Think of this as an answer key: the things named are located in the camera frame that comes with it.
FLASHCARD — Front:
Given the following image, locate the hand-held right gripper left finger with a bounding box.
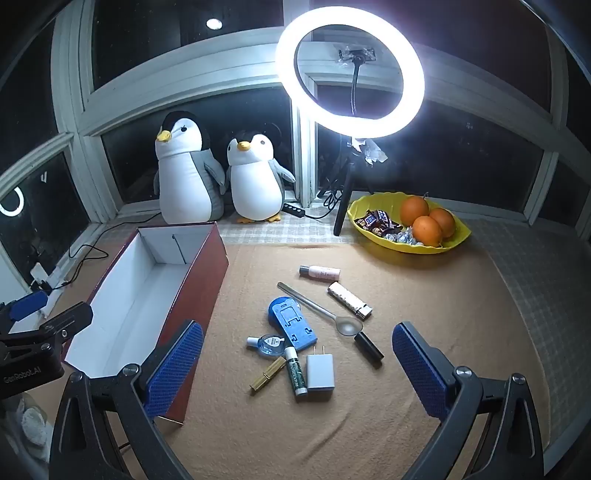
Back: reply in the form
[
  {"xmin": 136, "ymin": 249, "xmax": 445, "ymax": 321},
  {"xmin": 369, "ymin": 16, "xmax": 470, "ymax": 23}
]
[{"xmin": 49, "ymin": 319, "xmax": 205, "ymax": 480}]

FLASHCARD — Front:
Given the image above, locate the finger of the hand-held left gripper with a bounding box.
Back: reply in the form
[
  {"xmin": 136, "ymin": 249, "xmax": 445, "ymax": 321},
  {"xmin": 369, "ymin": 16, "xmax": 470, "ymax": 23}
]
[
  {"xmin": 0, "ymin": 291, "xmax": 49, "ymax": 337},
  {"xmin": 0, "ymin": 301, "xmax": 93, "ymax": 358}
]

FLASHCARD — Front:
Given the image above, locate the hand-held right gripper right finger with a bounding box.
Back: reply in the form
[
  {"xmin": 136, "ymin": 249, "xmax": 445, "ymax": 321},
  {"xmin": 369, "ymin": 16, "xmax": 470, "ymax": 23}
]
[{"xmin": 392, "ymin": 322, "xmax": 546, "ymax": 480}]

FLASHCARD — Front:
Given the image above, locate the black lipstick tube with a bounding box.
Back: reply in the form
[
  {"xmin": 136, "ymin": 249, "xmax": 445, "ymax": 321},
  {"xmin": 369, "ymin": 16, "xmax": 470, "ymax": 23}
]
[{"xmin": 353, "ymin": 331, "xmax": 385, "ymax": 366}]

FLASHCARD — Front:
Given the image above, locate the red cardboard box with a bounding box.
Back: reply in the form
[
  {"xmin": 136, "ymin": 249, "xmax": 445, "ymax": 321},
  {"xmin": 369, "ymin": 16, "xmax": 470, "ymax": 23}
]
[{"xmin": 62, "ymin": 222, "xmax": 230, "ymax": 425}]

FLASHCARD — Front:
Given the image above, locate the white patterned lighter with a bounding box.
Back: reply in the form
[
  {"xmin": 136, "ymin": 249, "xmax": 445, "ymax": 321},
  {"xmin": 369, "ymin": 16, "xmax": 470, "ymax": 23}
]
[{"xmin": 327, "ymin": 282, "xmax": 374, "ymax": 320}]

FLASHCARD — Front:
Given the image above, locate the small blue sanitizer bottle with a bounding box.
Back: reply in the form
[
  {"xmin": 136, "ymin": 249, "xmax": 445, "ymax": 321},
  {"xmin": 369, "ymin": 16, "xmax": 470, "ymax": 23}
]
[{"xmin": 246, "ymin": 333, "xmax": 289, "ymax": 357}]

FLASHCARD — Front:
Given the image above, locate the white charger plug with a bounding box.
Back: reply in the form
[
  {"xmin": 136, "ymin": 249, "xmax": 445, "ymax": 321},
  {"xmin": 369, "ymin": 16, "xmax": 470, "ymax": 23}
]
[{"xmin": 306, "ymin": 346, "xmax": 335, "ymax": 391}]

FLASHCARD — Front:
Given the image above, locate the metal spoon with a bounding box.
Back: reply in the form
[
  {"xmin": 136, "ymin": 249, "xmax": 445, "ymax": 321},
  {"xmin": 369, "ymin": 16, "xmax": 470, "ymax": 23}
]
[{"xmin": 277, "ymin": 282, "xmax": 364, "ymax": 336}]

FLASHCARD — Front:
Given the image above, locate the green lip balm stick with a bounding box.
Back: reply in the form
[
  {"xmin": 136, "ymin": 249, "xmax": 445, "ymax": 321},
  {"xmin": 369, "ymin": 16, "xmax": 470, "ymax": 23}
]
[{"xmin": 284, "ymin": 345, "xmax": 308, "ymax": 398}]

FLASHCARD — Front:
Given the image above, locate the blue phone stand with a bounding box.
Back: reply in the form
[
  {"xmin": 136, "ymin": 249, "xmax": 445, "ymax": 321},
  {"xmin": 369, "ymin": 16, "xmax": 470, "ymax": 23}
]
[{"xmin": 267, "ymin": 296, "xmax": 319, "ymax": 348}]

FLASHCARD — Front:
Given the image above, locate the white power strip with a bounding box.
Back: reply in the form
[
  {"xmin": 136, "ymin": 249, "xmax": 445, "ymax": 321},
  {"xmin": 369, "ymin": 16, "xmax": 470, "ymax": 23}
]
[{"xmin": 30, "ymin": 264, "xmax": 64, "ymax": 319}]

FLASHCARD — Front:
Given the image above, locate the white textured cloth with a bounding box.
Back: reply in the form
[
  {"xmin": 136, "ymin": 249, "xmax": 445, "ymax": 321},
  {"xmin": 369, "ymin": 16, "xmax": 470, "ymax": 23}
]
[{"xmin": 16, "ymin": 394, "xmax": 51, "ymax": 462}]

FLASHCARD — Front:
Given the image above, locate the small pink bottle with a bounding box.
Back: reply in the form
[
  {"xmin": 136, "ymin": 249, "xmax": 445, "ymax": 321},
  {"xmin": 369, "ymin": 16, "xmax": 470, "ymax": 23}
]
[{"xmin": 298, "ymin": 265, "xmax": 341, "ymax": 282}]

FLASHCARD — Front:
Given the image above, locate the orange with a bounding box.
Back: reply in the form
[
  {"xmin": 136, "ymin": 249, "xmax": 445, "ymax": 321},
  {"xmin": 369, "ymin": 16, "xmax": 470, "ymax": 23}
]
[
  {"xmin": 429, "ymin": 208, "xmax": 456, "ymax": 238},
  {"xmin": 412, "ymin": 215, "xmax": 443, "ymax": 247},
  {"xmin": 400, "ymin": 196, "xmax": 430, "ymax": 227}
]

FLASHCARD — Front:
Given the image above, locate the yellow plastic bowl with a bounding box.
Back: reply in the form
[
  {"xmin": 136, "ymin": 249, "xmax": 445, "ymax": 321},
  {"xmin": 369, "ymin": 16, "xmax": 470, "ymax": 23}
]
[{"xmin": 347, "ymin": 191, "xmax": 472, "ymax": 254}]

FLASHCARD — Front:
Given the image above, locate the large penguin plush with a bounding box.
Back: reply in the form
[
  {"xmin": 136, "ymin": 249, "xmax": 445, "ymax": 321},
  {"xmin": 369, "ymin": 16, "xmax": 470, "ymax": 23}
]
[{"xmin": 153, "ymin": 111, "xmax": 227, "ymax": 225}]

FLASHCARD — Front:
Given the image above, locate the black tripod stand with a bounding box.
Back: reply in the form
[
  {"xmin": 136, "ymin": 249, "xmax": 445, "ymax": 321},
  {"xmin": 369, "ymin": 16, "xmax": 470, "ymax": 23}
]
[{"xmin": 333, "ymin": 136, "xmax": 370, "ymax": 237}]

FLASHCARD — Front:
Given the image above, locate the small penguin plush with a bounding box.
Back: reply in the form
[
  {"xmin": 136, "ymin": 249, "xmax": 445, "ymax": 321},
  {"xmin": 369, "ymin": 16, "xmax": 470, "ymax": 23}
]
[{"xmin": 225, "ymin": 130, "xmax": 296, "ymax": 224}]

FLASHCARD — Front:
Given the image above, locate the crumpled plastic wrap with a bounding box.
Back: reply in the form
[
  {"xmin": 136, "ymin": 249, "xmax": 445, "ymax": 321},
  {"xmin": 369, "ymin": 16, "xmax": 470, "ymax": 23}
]
[{"xmin": 362, "ymin": 138, "xmax": 389, "ymax": 165}]

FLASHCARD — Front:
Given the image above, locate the black gooseneck phone clamp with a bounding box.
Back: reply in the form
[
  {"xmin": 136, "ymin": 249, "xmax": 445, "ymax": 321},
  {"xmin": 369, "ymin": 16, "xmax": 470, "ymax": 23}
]
[{"xmin": 337, "ymin": 45, "xmax": 377, "ymax": 117}]

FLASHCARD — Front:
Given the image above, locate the black power cable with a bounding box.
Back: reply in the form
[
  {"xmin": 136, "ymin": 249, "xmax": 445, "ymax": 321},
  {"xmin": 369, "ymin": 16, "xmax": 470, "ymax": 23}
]
[{"xmin": 48, "ymin": 217, "xmax": 160, "ymax": 292}]

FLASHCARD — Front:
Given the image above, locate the black ring light cable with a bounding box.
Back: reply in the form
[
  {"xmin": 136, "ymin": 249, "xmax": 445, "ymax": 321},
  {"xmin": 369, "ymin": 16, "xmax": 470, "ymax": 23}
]
[{"xmin": 302, "ymin": 186, "xmax": 346, "ymax": 220}]

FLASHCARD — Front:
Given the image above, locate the white window frame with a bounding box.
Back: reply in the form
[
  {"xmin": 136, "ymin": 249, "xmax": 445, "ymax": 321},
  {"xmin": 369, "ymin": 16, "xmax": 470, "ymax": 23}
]
[{"xmin": 0, "ymin": 0, "xmax": 591, "ymax": 232}]

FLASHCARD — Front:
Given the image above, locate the white ring light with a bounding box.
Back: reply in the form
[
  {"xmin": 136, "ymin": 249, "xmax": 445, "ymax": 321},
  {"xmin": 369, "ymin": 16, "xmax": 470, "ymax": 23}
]
[{"xmin": 276, "ymin": 10, "xmax": 426, "ymax": 139}]

